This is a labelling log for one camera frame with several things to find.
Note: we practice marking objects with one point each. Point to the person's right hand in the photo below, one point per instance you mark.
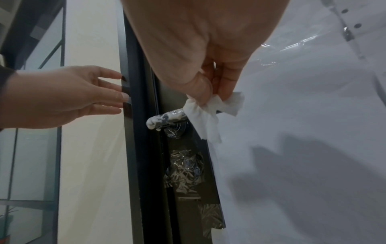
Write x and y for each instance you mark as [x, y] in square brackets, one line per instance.
[196, 35]

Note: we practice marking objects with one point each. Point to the person's left hand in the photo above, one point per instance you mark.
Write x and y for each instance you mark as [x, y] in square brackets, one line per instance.
[60, 95]

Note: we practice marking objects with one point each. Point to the white tissue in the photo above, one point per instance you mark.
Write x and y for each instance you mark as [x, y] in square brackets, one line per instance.
[205, 119]

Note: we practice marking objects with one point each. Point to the black framed glass partition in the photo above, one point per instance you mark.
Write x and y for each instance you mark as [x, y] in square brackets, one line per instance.
[30, 155]

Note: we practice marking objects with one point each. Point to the white paper sheets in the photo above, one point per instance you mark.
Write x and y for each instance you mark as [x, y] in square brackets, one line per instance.
[301, 119]

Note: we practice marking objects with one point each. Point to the clear bag of screws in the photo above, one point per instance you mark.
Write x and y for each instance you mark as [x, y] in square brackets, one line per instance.
[184, 171]

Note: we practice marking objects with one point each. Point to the crumpled clear tape patch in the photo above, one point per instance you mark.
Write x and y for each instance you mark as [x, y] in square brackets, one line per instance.
[212, 221]

